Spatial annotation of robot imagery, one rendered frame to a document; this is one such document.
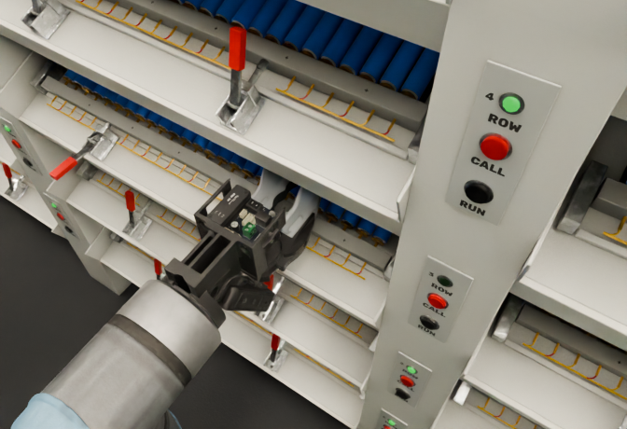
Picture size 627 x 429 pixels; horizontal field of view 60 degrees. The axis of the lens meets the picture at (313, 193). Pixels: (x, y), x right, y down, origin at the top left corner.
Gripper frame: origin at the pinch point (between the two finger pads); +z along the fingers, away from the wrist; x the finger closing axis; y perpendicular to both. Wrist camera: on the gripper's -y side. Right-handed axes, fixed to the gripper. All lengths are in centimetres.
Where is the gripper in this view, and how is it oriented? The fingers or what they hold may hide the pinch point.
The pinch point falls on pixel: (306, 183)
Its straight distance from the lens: 62.8
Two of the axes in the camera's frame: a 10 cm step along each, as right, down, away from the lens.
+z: 5.5, -6.6, 5.1
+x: -8.4, -4.3, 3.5
